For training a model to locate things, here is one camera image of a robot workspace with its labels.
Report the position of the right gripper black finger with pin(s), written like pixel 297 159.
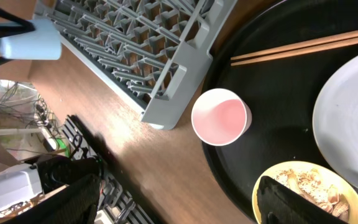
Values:
pixel 278 204

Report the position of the food scraps and nut shells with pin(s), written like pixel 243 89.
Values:
pixel 309 184

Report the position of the light blue cup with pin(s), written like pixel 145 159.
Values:
pixel 41 44

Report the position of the grey round plate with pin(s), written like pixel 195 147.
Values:
pixel 335 121

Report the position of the pink cup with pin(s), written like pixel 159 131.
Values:
pixel 219 117

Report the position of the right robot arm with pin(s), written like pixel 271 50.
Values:
pixel 77 203

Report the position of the grey plastic dishwasher rack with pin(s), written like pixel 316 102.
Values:
pixel 152 53

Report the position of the round black serving tray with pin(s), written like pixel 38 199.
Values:
pixel 280 93

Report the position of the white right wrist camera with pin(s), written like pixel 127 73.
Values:
pixel 19 183

